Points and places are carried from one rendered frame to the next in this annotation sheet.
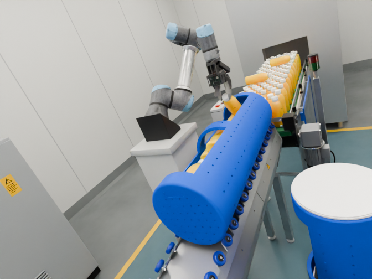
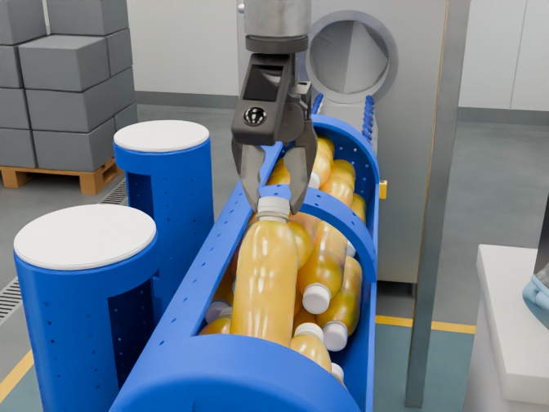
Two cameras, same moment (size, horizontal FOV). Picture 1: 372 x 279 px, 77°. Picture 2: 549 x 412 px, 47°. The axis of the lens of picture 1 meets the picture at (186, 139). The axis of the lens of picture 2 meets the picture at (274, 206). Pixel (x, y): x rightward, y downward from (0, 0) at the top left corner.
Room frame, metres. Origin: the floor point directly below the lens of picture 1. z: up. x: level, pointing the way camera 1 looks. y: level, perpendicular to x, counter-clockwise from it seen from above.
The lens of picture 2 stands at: (1.80, -0.59, 1.62)
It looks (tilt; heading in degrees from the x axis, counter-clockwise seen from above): 24 degrees down; 153
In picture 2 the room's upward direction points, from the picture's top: straight up
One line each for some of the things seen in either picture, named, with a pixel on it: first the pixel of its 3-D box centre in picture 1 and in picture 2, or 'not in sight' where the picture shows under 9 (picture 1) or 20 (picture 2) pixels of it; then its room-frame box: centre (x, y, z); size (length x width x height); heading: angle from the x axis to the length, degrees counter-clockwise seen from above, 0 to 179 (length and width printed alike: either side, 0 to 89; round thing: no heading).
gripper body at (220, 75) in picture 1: (216, 72); (278, 87); (1.15, -0.25, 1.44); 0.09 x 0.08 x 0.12; 143
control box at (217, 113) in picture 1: (221, 109); not in sight; (1.74, -0.35, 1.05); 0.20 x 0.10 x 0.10; 144
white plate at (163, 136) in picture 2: not in sight; (162, 135); (0.04, -0.06, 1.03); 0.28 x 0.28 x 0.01
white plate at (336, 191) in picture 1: (336, 187); (87, 234); (0.59, -0.40, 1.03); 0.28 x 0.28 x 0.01
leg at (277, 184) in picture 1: (283, 209); not in sight; (1.31, -0.47, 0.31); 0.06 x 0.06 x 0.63; 54
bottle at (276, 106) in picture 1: (277, 112); not in sight; (1.43, -0.63, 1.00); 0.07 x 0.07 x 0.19
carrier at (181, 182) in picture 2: not in sight; (171, 266); (0.04, -0.06, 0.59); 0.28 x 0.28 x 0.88
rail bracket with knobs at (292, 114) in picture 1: (288, 122); not in sight; (1.32, -0.64, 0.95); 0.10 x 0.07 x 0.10; 54
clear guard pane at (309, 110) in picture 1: (311, 117); not in sight; (1.76, -1.05, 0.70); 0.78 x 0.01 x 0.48; 144
